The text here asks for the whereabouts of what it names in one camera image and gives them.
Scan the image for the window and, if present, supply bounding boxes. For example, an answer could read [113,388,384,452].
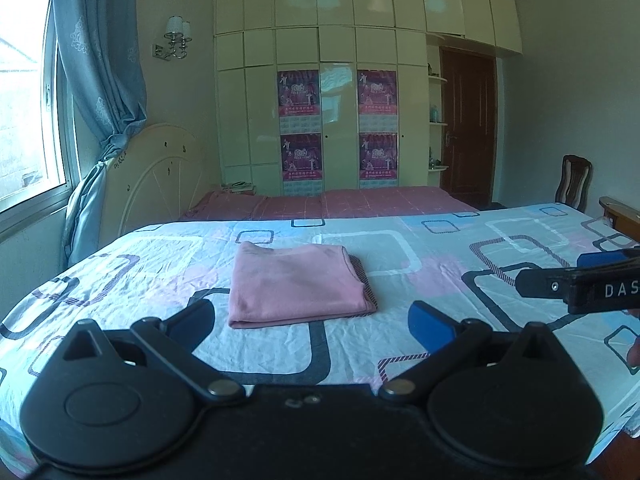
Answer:
[0,0,82,235]

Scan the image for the dark wooden chair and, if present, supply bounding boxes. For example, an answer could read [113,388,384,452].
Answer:
[554,154,594,214]

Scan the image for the wall lamp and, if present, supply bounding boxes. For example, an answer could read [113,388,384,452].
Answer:
[152,15,195,61]

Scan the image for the cream wardrobe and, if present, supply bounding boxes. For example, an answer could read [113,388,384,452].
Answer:
[213,0,524,197]

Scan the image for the wooden bed frame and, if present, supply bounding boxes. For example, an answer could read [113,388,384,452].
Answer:
[597,195,640,242]

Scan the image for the blue curtain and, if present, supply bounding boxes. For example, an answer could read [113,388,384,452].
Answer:
[52,0,149,267]

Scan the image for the pink wall poster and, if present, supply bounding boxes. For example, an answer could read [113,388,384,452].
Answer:
[358,133,399,191]
[356,69,398,133]
[279,133,323,196]
[277,69,321,133]

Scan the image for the patterned white bed sheet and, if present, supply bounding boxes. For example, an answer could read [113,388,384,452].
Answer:
[0,202,640,463]

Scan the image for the brown wooden door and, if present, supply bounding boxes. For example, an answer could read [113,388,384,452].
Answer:
[439,45,499,207]

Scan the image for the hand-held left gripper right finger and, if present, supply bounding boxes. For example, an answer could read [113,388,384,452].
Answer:
[378,301,572,404]

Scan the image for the pink sweater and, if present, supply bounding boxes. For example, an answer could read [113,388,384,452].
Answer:
[227,241,377,330]

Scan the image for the cream corner shelves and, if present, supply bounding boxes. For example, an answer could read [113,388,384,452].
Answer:
[426,61,449,174]

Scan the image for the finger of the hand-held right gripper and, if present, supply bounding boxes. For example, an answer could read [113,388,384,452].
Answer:
[576,246,640,269]
[514,266,573,302]

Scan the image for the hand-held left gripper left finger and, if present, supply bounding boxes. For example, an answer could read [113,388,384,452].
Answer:
[62,299,247,404]

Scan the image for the cream arched headboard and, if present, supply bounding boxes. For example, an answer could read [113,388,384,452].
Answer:
[99,122,222,239]

